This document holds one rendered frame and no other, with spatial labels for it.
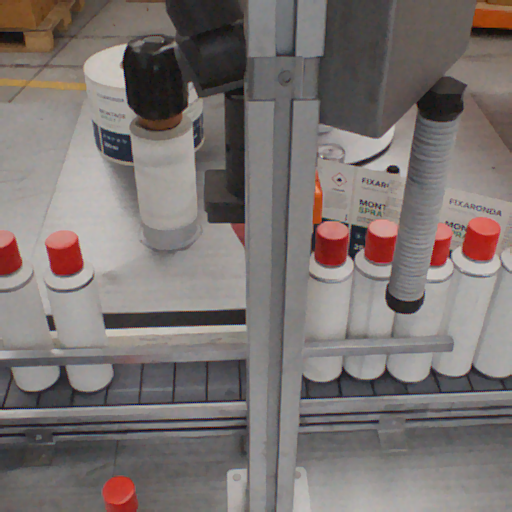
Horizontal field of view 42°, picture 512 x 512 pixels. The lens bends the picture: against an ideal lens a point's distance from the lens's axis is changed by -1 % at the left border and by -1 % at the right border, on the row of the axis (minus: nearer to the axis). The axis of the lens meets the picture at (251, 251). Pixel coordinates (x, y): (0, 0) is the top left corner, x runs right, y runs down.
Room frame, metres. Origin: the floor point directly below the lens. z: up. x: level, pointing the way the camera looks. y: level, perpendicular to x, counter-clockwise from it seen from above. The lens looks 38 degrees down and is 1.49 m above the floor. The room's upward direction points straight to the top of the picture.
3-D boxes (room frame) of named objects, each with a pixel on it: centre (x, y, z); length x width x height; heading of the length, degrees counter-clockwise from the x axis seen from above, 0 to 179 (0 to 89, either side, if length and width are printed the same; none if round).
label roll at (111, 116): (1.11, 0.19, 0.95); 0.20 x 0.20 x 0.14
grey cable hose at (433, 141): (0.45, -0.14, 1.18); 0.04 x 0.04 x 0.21
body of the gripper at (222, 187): (0.60, 0.00, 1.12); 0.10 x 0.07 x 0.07; 92
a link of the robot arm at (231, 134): (0.61, 0.00, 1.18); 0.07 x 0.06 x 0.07; 171
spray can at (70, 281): (0.53, 0.19, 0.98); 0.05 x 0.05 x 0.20
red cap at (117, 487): (0.40, 0.14, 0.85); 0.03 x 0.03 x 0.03
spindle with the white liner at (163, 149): (0.82, 0.12, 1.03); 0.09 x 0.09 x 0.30
